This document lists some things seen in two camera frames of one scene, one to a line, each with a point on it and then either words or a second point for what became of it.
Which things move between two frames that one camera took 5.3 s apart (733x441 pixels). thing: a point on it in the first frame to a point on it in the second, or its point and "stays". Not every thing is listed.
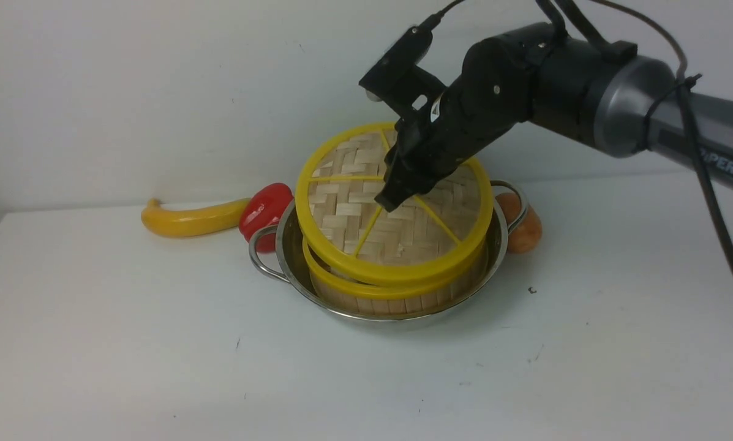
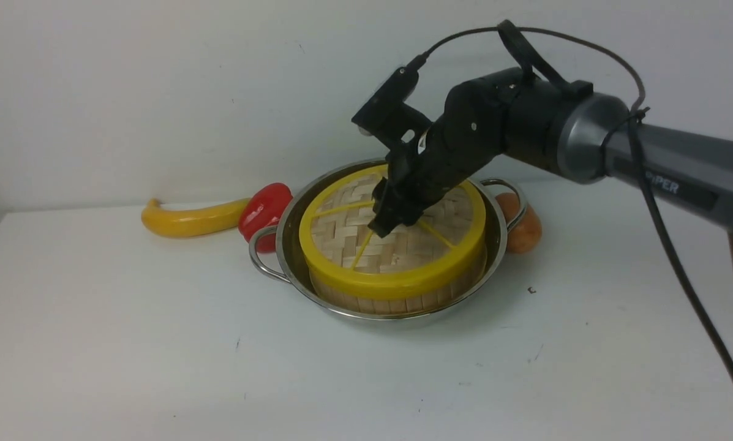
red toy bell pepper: (264, 208) stays
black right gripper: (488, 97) to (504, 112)
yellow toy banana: (166, 223) stays
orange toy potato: (526, 236) stays
